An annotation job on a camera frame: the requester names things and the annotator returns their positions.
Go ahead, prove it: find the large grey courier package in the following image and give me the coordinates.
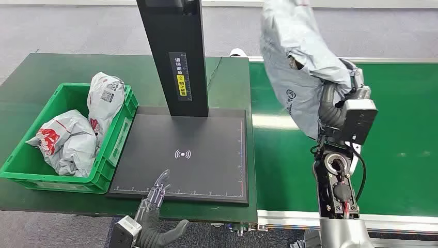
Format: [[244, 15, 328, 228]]
[[260, 0, 353, 141]]

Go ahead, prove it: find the black inbound scanner machine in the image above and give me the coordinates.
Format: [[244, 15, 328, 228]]
[[106, 0, 249, 206]]

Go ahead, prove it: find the thin black table cable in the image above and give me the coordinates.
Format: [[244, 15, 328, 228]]
[[207, 56, 223, 90]]

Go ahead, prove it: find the black and yellow label sticker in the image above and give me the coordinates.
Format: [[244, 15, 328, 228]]
[[168, 52, 193, 102]]

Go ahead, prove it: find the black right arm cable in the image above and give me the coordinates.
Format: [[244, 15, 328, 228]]
[[349, 144, 367, 203]]

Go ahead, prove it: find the green conveyor belt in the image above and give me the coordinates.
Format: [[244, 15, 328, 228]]
[[249, 63, 438, 218]]

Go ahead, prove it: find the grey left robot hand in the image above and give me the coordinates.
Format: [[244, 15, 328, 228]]
[[134, 169, 190, 248]]

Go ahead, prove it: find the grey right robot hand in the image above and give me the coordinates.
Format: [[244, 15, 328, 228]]
[[320, 58, 372, 128]]

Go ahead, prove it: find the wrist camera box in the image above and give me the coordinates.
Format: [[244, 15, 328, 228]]
[[337, 98, 379, 146], [108, 215, 143, 248]]

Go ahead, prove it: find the green plastic crate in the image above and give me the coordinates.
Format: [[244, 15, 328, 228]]
[[0, 82, 139, 195]]

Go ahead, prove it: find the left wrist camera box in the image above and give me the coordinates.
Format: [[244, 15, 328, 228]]
[[108, 215, 143, 248]]

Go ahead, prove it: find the tall grey package with QR codes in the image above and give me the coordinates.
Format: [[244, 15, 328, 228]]
[[86, 71, 126, 145]]

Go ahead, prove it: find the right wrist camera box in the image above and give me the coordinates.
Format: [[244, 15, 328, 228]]
[[337, 98, 379, 146]]

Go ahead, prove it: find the crumpled grey package, red print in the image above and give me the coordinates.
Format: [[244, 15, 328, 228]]
[[25, 109, 100, 178]]

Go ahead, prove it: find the aluminium conveyor frame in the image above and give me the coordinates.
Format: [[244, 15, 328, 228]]
[[248, 56, 438, 235]]

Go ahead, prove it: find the small metal connector cluster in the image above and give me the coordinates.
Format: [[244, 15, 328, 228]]
[[227, 222, 269, 237]]

